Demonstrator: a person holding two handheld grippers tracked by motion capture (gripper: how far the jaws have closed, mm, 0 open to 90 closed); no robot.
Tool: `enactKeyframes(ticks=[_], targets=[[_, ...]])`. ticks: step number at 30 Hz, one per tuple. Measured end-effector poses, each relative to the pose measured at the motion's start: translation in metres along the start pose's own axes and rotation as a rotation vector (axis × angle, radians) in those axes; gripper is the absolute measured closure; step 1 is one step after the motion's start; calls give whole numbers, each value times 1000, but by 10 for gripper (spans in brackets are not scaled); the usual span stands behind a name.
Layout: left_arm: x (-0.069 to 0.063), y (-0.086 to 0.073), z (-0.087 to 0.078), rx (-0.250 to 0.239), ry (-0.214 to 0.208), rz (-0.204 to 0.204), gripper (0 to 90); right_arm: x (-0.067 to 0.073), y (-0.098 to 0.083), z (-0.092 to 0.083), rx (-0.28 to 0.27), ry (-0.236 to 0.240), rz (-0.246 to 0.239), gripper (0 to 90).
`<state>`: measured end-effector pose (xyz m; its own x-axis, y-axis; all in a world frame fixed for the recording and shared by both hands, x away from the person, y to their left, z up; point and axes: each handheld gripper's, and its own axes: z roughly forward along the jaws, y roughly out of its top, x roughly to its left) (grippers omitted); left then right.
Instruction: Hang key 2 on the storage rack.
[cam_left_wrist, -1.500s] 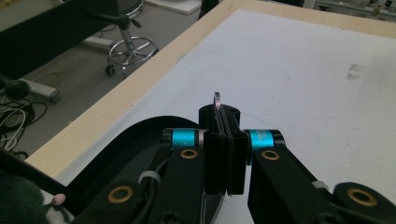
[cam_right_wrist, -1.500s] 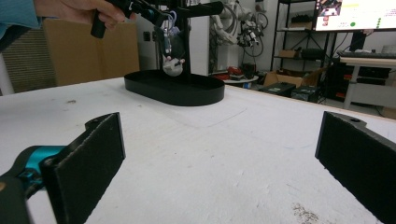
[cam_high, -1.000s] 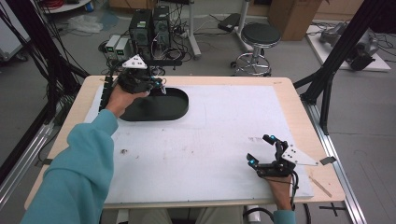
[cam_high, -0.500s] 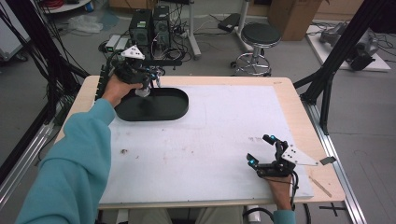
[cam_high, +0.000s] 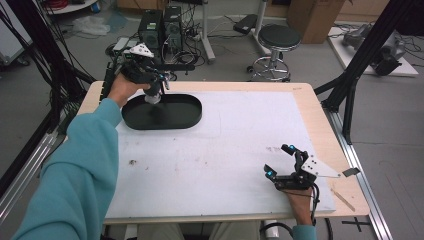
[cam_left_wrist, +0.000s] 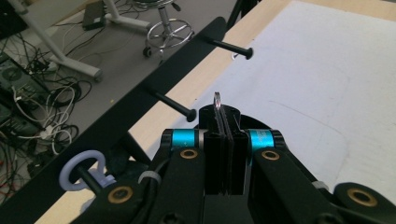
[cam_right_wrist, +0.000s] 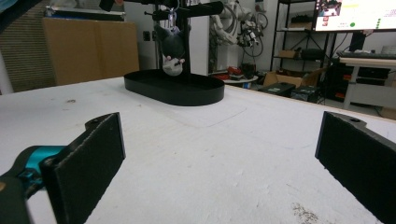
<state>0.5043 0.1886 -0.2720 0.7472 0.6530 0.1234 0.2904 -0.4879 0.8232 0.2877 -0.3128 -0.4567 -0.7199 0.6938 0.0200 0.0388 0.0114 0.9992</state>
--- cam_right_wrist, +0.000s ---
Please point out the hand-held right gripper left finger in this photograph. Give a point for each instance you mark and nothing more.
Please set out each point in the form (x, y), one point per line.
(84, 165)

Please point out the white foam mat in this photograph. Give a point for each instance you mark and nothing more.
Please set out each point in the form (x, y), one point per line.
(202, 161)

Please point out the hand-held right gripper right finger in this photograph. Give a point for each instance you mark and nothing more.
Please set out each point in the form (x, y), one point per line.
(361, 161)

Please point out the white desk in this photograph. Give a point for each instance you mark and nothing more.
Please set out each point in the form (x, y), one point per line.
(367, 65)

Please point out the open cardboard box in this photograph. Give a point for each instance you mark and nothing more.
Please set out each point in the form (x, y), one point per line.
(283, 78)

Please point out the brown cardboard panels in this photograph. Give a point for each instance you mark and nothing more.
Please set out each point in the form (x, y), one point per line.
(90, 49)

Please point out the black metal shelf rack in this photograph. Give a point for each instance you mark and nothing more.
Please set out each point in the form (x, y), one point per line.
(303, 29)

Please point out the grey ribbed panel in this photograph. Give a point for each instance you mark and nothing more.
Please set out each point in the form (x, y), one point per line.
(21, 59)

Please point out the lit monitor screen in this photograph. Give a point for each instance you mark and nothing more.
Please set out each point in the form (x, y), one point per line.
(355, 14)

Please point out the white round table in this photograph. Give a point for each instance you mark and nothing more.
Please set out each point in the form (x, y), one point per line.
(241, 80)

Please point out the black computer tower green sticker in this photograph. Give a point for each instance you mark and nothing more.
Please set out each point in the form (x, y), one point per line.
(275, 89)

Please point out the black stand with tray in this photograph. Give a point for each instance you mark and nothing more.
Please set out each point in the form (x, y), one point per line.
(186, 91)

